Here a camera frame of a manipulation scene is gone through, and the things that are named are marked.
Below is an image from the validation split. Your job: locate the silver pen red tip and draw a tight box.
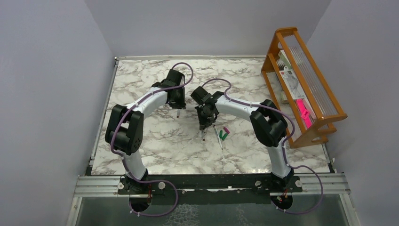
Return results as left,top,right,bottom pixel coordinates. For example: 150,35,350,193
200,129,206,141

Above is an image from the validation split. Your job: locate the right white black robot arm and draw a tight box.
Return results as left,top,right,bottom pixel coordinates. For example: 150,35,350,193
191,87,294,187

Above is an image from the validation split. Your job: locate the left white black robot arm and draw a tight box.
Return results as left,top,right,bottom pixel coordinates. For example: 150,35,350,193
105,69,186,183

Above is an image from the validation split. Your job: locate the silver pen green tip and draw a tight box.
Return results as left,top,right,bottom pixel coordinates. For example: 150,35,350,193
213,125,223,150

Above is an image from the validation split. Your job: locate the white package in rack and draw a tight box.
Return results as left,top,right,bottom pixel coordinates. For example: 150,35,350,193
277,50,306,100

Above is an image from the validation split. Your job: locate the pink item in rack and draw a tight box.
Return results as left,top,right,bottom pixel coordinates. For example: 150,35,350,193
295,99,312,129

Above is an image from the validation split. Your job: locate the orange wooden rack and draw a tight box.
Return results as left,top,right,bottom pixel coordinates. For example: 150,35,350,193
261,27,347,148

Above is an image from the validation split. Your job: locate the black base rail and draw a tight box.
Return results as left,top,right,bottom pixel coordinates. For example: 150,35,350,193
117,173,302,206

